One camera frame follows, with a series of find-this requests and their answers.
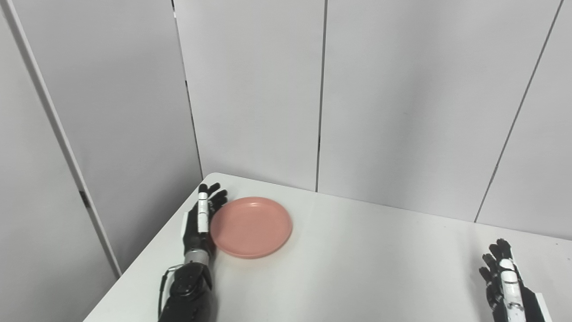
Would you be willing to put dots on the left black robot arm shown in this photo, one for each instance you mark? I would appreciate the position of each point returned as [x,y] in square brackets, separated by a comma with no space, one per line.
[190,293]

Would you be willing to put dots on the pink round plate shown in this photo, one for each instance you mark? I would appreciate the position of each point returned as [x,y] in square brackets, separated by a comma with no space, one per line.
[251,227]

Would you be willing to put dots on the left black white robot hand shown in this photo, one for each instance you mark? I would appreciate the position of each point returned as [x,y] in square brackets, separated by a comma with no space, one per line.
[196,232]

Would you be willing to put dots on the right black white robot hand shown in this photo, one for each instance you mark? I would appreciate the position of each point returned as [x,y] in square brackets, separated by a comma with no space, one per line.
[507,290]

